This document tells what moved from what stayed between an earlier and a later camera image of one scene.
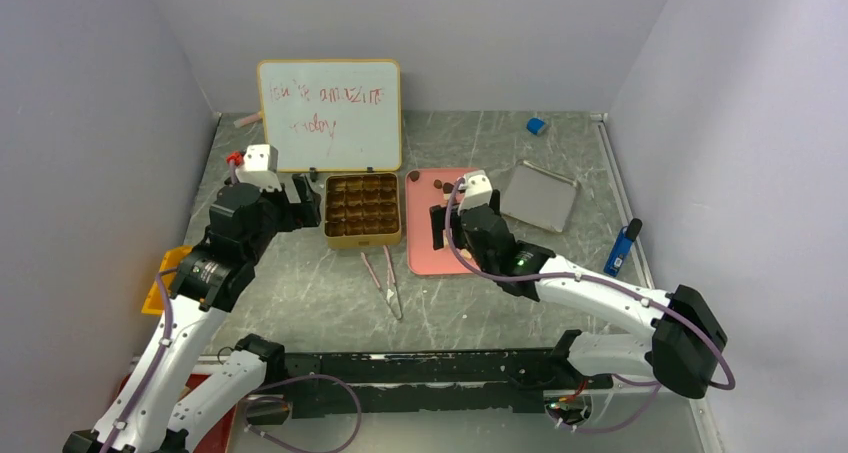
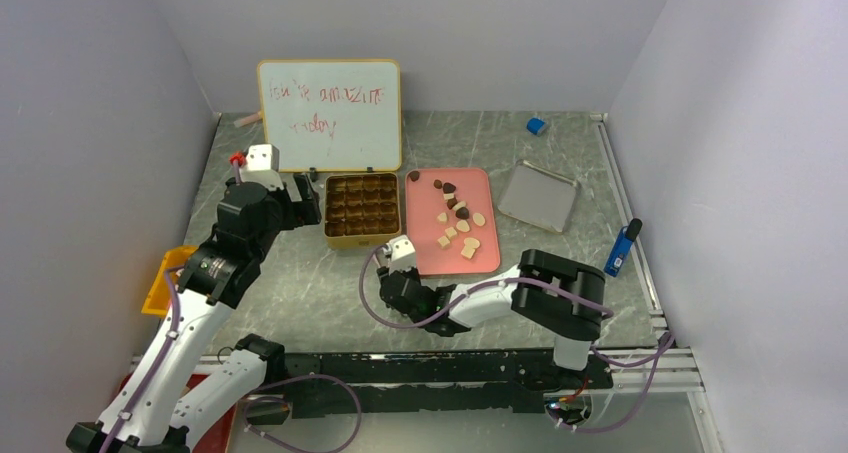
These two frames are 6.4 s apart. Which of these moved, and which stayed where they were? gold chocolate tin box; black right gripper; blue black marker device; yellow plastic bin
Moved: black right gripper
Stayed: yellow plastic bin; blue black marker device; gold chocolate tin box
